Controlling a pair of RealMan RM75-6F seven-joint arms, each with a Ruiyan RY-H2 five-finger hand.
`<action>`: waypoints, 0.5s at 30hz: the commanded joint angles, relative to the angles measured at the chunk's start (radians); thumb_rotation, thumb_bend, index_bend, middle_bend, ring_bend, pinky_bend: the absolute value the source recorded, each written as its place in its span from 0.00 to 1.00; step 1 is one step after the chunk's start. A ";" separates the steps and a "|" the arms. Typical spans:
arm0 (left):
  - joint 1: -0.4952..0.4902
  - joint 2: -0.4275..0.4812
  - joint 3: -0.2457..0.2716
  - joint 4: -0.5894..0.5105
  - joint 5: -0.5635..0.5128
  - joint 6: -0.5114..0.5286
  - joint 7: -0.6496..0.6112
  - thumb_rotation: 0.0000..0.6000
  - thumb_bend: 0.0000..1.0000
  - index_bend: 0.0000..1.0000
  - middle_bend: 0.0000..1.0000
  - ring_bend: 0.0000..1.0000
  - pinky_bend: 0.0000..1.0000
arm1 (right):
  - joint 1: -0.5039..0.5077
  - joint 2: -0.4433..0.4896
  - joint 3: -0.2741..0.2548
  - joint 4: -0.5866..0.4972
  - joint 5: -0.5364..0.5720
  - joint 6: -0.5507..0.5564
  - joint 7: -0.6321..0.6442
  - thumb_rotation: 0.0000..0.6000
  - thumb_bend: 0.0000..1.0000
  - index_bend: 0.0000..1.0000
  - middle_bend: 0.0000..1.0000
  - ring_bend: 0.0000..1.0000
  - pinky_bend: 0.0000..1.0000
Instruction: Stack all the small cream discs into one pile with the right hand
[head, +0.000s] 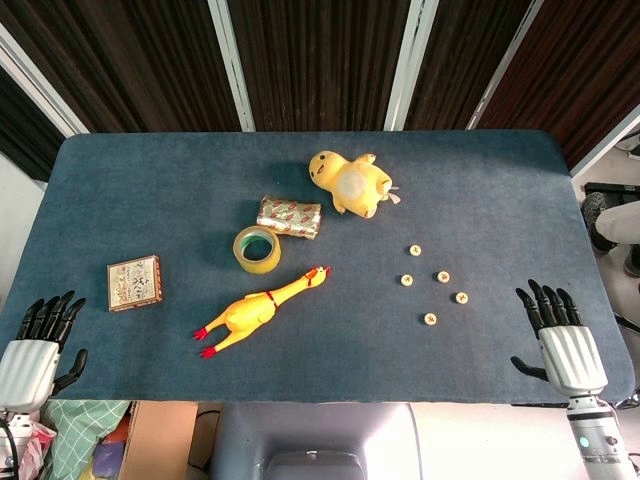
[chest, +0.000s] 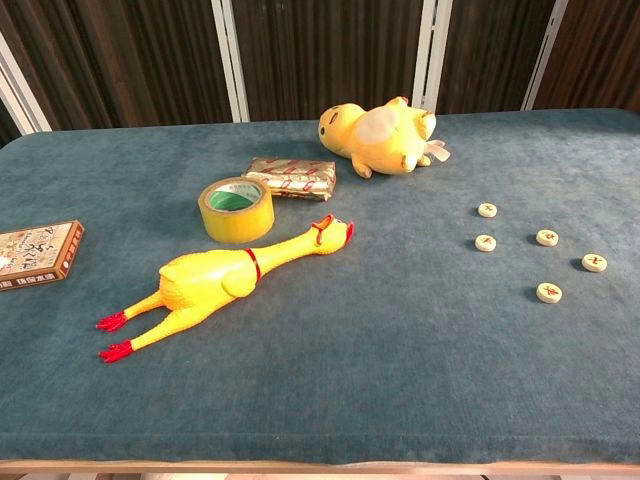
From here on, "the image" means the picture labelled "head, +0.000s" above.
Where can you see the yellow plush chick toy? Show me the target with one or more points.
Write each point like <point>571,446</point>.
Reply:
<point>350,185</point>

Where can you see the blue felt table cloth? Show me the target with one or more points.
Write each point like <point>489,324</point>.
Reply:
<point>150,200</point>

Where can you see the yellow rubber chicken toy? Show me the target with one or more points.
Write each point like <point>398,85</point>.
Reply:
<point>245,315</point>

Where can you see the white partition frame post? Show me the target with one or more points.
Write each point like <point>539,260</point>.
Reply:
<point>40,80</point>
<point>410,65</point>
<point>607,145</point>
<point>232,65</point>
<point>502,65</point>

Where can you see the black flat device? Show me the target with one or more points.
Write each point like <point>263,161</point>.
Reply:
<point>607,187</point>

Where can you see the yellowish clear packing tape roll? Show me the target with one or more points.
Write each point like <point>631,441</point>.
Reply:
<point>260,265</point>

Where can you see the pink plastic bag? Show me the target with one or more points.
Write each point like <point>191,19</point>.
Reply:
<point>37,452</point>

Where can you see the brown cardboard box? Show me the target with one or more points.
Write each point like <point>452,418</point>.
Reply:
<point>160,440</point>

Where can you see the grey robot torso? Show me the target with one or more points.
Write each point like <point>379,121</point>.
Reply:
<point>315,430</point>

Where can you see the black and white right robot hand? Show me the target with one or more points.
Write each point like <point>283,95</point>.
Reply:
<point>572,357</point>

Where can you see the beige trouser leg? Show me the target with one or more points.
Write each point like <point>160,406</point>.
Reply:
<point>622,220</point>

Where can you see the dark grey shoe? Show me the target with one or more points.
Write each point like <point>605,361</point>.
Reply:
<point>594,220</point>

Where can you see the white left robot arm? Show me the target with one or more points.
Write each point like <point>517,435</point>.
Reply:
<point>17,424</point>

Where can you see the round wooden chess piece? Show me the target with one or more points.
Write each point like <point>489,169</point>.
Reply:
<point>443,276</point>
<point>461,297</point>
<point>430,318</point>
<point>406,279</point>
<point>414,250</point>

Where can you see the green checked cloth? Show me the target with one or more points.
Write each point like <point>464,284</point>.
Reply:
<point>80,430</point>

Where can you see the silver foil packet red print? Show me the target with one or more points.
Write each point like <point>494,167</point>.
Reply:
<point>290,216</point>

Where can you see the brown printed card box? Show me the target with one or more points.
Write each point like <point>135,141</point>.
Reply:
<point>134,283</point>

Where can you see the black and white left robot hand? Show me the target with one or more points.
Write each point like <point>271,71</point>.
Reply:
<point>25,370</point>

